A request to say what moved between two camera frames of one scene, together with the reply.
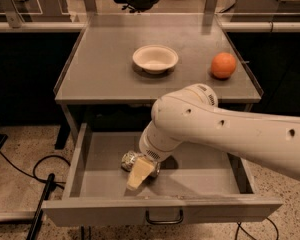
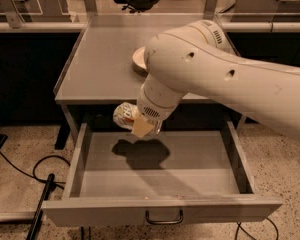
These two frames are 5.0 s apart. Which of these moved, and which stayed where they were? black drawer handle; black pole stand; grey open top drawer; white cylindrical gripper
Moved: white cylindrical gripper
Stayed: black pole stand; black drawer handle; grey open top drawer
